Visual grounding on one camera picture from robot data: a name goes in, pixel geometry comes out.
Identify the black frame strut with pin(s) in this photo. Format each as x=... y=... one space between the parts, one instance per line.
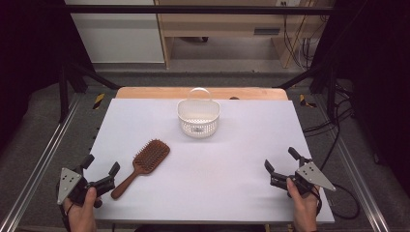
x=75 y=77
x=317 y=75

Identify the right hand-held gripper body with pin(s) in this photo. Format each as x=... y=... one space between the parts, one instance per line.
x=306 y=179

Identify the brown wooden hairbrush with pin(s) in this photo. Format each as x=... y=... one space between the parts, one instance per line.
x=150 y=156

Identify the black horizontal frame bar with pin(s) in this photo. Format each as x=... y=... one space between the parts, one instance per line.
x=193 y=9

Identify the white table board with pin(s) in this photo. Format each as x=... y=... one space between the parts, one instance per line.
x=209 y=180

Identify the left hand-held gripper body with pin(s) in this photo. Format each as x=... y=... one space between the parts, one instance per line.
x=72 y=187

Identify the light wooden table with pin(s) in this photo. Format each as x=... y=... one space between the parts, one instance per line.
x=154 y=92

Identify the person's right hand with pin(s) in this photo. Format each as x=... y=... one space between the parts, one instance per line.
x=304 y=212

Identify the aluminium floor rail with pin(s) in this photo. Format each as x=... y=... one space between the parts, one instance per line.
x=357 y=180
x=42 y=161

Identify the white cabinet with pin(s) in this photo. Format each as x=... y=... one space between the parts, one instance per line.
x=117 y=35

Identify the light wooden desk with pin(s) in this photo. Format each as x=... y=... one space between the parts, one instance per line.
x=225 y=25

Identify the person's left hand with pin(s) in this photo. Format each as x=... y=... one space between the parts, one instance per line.
x=82 y=217

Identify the white perforated plastic basket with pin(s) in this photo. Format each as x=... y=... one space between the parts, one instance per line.
x=198 y=124

